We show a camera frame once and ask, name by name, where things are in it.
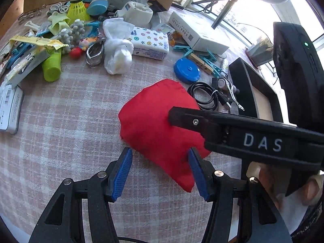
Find person's right hand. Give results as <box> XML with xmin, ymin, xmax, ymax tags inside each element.
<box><xmin>247</xmin><ymin>162</ymin><xmax>324</xmax><ymax>233</ymax></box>

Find potted spider plant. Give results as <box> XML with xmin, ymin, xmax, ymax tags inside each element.
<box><xmin>247</xmin><ymin>34</ymin><xmax>275</xmax><ymax>66</ymax></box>

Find black tray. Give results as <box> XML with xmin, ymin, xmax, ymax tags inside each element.
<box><xmin>228</xmin><ymin>58</ymin><xmax>283</xmax><ymax>124</ymax></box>

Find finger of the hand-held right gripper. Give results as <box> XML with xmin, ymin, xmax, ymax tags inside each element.
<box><xmin>168</xmin><ymin>106</ymin><xmax>229</xmax><ymax>142</ymax></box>

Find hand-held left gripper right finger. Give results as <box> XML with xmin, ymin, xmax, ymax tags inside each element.
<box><xmin>188</xmin><ymin>147</ymin><xmax>291</xmax><ymax>243</ymax></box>

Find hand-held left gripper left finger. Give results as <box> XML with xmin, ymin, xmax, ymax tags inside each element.
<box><xmin>29</xmin><ymin>147</ymin><xmax>133</xmax><ymax>243</ymax></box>

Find star-printed tissue pack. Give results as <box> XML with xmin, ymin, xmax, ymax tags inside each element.
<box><xmin>128</xmin><ymin>27</ymin><xmax>169</xmax><ymax>60</ymax></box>

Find light green cloth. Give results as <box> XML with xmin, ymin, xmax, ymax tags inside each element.
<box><xmin>48</xmin><ymin>14</ymin><xmax>71</xmax><ymax>36</ymax></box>

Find black coiled cable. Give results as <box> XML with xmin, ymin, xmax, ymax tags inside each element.
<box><xmin>187</xmin><ymin>81</ymin><xmax>232</xmax><ymax>112</ymax></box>

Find teal clothespin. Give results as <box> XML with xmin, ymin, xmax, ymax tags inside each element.
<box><xmin>200</xmin><ymin>53</ymin><xmax>223</xmax><ymax>78</ymax></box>
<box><xmin>173</xmin><ymin>45</ymin><xmax>193</xmax><ymax>57</ymax></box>
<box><xmin>6</xmin><ymin>43</ymin><xmax>33</xmax><ymax>69</ymax></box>

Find blue plastic hook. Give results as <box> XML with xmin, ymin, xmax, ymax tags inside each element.
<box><xmin>83</xmin><ymin>21</ymin><xmax>100</xmax><ymax>38</ymax></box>

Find white grey boxed item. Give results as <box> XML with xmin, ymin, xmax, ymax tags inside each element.
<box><xmin>0</xmin><ymin>83</ymin><xmax>24</xmax><ymax>134</ymax></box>

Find white plastic clip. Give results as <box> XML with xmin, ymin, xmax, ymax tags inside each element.
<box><xmin>24</xmin><ymin>21</ymin><xmax>41</xmax><ymax>31</ymax></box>

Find silver metal clip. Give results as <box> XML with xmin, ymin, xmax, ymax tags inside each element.
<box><xmin>223</xmin><ymin>80</ymin><xmax>245</xmax><ymax>110</ymax></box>
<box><xmin>86</xmin><ymin>40</ymin><xmax>104</xmax><ymax>67</ymax></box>

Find blue tape measure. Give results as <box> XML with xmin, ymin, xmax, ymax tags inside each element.
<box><xmin>174</xmin><ymin>58</ymin><xmax>201</xmax><ymax>84</ymax></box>

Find yellow packet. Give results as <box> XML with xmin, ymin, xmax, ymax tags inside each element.
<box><xmin>10</xmin><ymin>35</ymin><xmax>69</xmax><ymax>51</ymax></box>

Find red toy keychain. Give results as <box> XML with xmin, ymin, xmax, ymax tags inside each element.
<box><xmin>69</xmin><ymin>37</ymin><xmax>99</xmax><ymax>59</ymax></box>

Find grey bumpy massage balls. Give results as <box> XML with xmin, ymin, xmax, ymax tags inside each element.
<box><xmin>56</xmin><ymin>20</ymin><xmax>85</xmax><ymax>53</ymax></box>

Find red plant saucer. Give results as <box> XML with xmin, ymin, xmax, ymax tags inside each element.
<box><xmin>245</xmin><ymin>47</ymin><xmax>261</xmax><ymax>69</ymax></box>

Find lime green tube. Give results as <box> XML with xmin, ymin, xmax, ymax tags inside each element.
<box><xmin>42</xmin><ymin>48</ymin><xmax>62</xmax><ymax>82</ymax></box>

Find metal binder clips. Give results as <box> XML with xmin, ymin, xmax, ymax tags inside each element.
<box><xmin>18</xmin><ymin>9</ymin><xmax>42</xmax><ymax>23</ymax></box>

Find white plug adapter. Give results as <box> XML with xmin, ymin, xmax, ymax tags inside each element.
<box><xmin>115</xmin><ymin>1</ymin><xmax>153</xmax><ymax>28</ymax></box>

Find desktop with pink plaid cloth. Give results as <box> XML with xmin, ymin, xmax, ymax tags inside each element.
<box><xmin>0</xmin><ymin>2</ymin><xmax>279</xmax><ymax>243</ymax></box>

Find yellow shuttlecock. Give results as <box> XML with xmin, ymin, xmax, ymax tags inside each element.
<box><xmin>67</xmin><ymin>0</ymin><xmax>91</xmax><ymax>23</ymax></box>

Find orange snack packet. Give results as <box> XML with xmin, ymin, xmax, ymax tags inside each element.
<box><xmin>166</xmin><ymin>29</ymin><xmax>184</xmax><ymax>46</ymax></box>

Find red cloth bag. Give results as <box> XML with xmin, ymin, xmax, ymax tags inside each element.
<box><xmin>118</xmin><ymin>79</ymin><xmax>212</xmax><ymax>193</ymax></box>

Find white plastic bag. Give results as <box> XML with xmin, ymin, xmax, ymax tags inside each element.
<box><xmin>102</xmin><ymin>18</ymin><xmax>134</xmax><ymax>75</ymax></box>

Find blue and white cream tube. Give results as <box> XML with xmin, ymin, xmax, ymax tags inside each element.
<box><xmin>87</xmin><ymin>0</ymin><xmax>115</xmax><ymax>16</ymax></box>

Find white cardboard box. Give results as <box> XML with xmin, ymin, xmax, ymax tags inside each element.
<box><xmin>168</xmin><ymin>11</ymin><xmax>229</xmax><ymax>55</ymax></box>

